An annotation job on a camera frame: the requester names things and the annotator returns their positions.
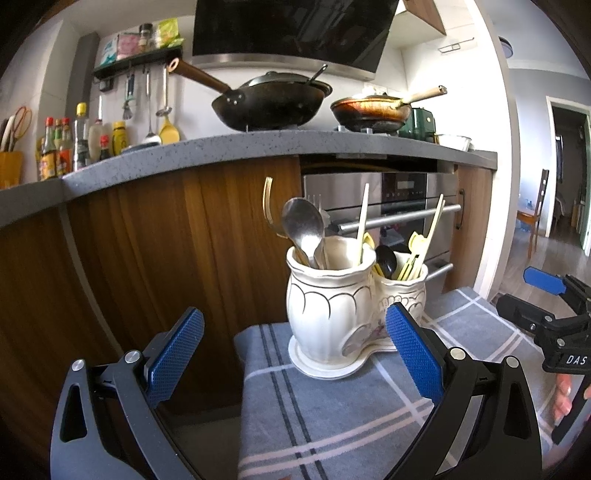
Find yellow squeeze bottle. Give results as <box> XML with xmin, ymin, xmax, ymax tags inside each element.
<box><xmin>112</xmin><ymin>120</ymin><xmax>128</xmax><ymax>156</ymax></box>

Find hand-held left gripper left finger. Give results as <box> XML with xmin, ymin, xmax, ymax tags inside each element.
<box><xmin>50</xmin><ymin>306</ymin><xmax>206</xmax><ymax>480</ymax></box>

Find wide wooden cabinet door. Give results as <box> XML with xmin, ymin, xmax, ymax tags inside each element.
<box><xmin>66</xmin><ymin>156</ymin><xmax>304</xmax><ymax>408</ymax></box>

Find grey stone kitchen counter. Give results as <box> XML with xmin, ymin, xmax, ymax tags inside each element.
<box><xmin>0</xmin><ymin>128</ymin><xmax>499</xmax><ymax>230</ymax></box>

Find black wok with wooden handle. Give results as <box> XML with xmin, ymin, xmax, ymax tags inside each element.
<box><xmin>168</xmin><ymin>57</ymin><xmax>334</xmax><ymax>131</ymax></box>

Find narrow wooden cabinet door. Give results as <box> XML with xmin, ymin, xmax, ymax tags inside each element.
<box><xmin>450</xmin><ymin>167</ymin><xmax>494</xmax><ymax>295</ymax></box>

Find blue white packet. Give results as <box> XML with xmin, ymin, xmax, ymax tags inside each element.
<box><xmin>99</xmin><ymin>37</ymin><xmax>119</xmax><ymax>66</ymax></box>

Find hanging metal peeler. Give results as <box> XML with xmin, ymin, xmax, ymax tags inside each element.
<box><xmin>122</xmin><ymin>73</ymin><xmax>136</xmax><ymax>119</ymax></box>

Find white door frame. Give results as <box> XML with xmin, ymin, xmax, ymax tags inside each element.
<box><xmin>547</xmin><ymin>95</ymin><xmax>591</xmax><ymax>258</ymax></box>

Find black plastic spoon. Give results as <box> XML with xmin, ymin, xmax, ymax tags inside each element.
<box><xmin>374</xmin><ymin>244</ymin><xmax>398</xmax><ymax>280</ymax></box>

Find yellow green packet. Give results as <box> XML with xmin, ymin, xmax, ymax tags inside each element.
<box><xmin>154</xmin><ymin>18</ymin><xmax>184</xmax><ymax>49</ymax></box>

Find orange handled scissors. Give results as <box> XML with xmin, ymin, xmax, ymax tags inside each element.
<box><xmin>11</xmin><ymin>106</ymin><xmax>33</xmax><ymax>140</ymax></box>

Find large silver spoon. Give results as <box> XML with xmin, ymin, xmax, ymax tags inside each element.
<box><xmin>281</xmin><ymin>197</ymin><xmax>327</xmax><ymax>269</ymax></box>

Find hanging long steel ladle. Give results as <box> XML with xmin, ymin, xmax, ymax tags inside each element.
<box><xmin>143</xmin><ymin>69</ymin><xmax>163</xmax><ymax>145</ymax></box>

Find black wok lid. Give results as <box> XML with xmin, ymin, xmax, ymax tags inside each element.
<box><xmin>239</xmin><ymin>69</ymin><xmax>331</xmax><ymax>89</ymax></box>

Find yellow knife block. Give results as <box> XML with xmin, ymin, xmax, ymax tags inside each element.
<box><xmin>0</xmin><ymin>117</ymin><xmax>24</xmax><ymax>190</ymax></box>

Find cream ceramic saucer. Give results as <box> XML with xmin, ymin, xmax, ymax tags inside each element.
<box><xmin>288</xmin><ymin>336</ymin><xmax>403</xmax><ymax>380</ymax></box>

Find gold fork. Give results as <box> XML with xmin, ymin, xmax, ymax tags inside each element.
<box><xmin>262</xmin><ymin>176</ymin><xmax>290</xmax><ymax>241</ymax></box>

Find stainless steel built-in oven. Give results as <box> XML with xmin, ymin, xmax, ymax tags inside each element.
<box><xmin>300</xmin><ymin>170</ymin><xmax>463</xmax><ymax>297</ymax></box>

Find person's right hand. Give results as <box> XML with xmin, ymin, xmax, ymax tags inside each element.
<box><xmin>553</xmin><ymin>372</ymin><xmax>591</xmax><ymax>423</ymax></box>

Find white plastic jug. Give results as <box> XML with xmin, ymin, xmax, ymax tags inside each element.
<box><xmin>87</xmin><ymin>119</ymin><xmax>110</xmax><ymax>162</ymax></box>

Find brown frying pan wooden handle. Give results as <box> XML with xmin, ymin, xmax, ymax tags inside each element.
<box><xmin>329</xmin><ymin>85</ymin><xmax>448</xmax><ymax>133</ymax></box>

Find yellow rice paddle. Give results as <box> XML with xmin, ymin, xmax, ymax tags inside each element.
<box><xmin>159</xmin><ymin>115</ymin><xmax>181</xmax><ymax>143</ymax></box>

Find wooden wall cabinet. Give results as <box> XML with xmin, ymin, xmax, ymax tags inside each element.
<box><xmin>406</xmin><ymin>0</ymin><xmax>448</xmax><ymax>36</ymax></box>

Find wooden corner cabinet door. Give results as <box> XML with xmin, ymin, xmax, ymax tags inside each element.
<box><xmin>0</xmin><ymin>211</ymin><xmax>95</xmax><ymax>464</ymax></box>

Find black wall shelf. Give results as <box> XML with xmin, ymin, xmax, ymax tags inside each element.
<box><xmin>92</xmin><ymin>45</ymin><xmax>184</xmax><ymax>77</ymax></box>

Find wire wall rack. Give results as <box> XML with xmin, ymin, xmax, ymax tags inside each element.
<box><xmin>437</xmin><ymin>37</ymin><xmax>476</xmax><ymax>54</ymax></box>

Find wooden chair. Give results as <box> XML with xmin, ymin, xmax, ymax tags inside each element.
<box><xmin>516</xmin><ymin>169</ymin><xmax>550</xmax><ymax>260</ymax></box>

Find black range hood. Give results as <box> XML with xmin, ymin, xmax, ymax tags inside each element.
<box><xmin>191</xmin><ymin>0</ymin><xmax>400</xmax><ymax>83</ymax></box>

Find grey checked cloth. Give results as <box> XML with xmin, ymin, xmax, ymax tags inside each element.
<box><xmin>233</xmin><ymin>285</ymin><xmax>546</xmax><ymax>480</ymax></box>

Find dark sauce bottle red cap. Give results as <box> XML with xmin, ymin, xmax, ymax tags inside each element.
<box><xmin>39</xmin><ymin>116</ymin><xmax>59</xmax><ymax>181</ymax></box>
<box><xmin>53</xmin><ymin>119</ymin><xmax>66</xmax><ymax>179</ymax></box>
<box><xmin>60</xmin><ymin>117</ymin><xmax>75</xmax><ymax>176</ymax></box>

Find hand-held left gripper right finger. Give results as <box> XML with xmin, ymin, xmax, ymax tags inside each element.
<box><xmin>385</xmin><ymin>302</ymin><xmax>542</xmax><ymax>480</ymax></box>

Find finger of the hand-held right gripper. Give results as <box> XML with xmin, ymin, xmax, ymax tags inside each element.
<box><xmin>523</xmin><ymin>267</ymin><xmax>591</xmax><ymax>306</ymax></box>
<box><xmin>495</xmin><ymin>293</ymin><xmax>562</xmax><ymax>343</ymax></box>

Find gas hob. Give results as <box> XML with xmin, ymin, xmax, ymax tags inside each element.
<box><xmin>244</xmin><ymin>124</ymin><xmax>403</xmax><ymax>137</ymax></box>

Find pink packet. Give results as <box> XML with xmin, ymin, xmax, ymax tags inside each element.
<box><xmin>116</xmin><ymin>32</ymin><xmax>142</xmax><ymax>61</ymax></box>

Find hanging small steel ladle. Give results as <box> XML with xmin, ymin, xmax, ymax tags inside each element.
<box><xmin>155</xmin><ymin>64</ymin><xmax>173</xmax><ymax>117</ymax></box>

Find cream ceramic double utensil holder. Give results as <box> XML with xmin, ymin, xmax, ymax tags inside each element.
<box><xmin>285</xmin><ymin>236</ymin><xmax>430</xmax><ymax>366</ymax></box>

